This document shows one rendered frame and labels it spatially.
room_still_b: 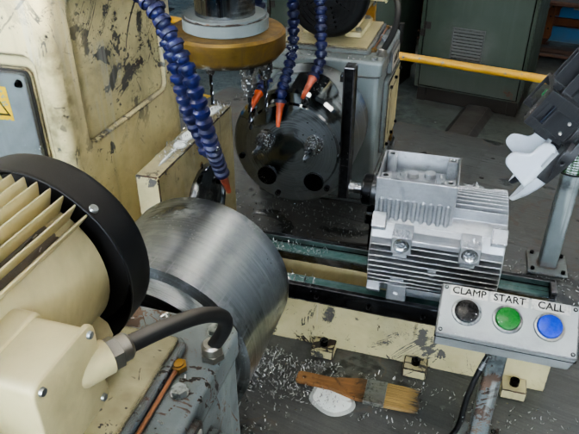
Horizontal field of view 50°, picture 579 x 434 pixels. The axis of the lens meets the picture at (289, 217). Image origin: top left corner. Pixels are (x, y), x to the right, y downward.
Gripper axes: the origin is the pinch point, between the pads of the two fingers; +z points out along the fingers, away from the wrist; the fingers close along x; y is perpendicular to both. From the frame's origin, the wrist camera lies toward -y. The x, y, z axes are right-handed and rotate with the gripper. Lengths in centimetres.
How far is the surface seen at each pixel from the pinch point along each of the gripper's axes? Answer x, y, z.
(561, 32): -501, -106, 65
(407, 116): -298, -20, 124
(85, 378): 58, 32, 5
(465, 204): -3.2, 3.0, 8.6
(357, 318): 1.3, 4.0, 35.3
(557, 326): 17.3, -9.8, 5.1
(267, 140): -24, 34, 32
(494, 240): 1.4, -2.5, 8.4
